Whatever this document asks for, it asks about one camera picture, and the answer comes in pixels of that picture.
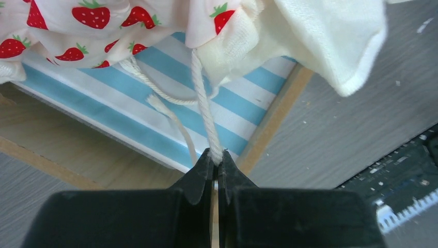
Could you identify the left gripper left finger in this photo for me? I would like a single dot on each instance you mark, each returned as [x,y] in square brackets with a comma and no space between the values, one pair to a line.
[178,216]

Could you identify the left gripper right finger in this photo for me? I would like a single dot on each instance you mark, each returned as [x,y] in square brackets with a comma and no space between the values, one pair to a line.
[251,216]

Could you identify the blue striped mattress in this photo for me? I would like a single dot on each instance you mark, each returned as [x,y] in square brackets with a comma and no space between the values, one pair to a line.
[114,100]

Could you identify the wooden pet bed frame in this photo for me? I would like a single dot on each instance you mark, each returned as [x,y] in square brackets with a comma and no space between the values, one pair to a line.
[73,150]

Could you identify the strawberry print ruffled blanket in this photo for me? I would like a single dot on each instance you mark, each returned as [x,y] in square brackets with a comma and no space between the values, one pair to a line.
[227,39]

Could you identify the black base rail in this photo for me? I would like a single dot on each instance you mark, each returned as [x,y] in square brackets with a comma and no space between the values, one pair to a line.
[402,184]

